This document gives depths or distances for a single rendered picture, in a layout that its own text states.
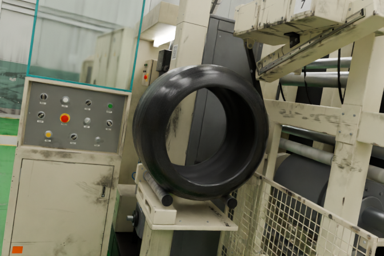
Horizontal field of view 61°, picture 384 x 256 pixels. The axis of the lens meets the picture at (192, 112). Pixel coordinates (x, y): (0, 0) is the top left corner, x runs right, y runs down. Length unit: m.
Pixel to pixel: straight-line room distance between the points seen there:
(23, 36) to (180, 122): 8.77
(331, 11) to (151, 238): 1.29
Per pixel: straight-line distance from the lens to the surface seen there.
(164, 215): 1.31
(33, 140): 1.96
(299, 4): 1.28
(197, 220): 1.43
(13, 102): 10.10
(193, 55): 1.63
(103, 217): 2.03
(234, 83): 1.29
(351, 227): 1.17
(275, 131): 1.80
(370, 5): 1.23
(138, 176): 1.60
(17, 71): 10.05
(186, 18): 1.64
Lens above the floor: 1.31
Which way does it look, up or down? 3 degrees down
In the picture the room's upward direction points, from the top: 9 degrees clockwise
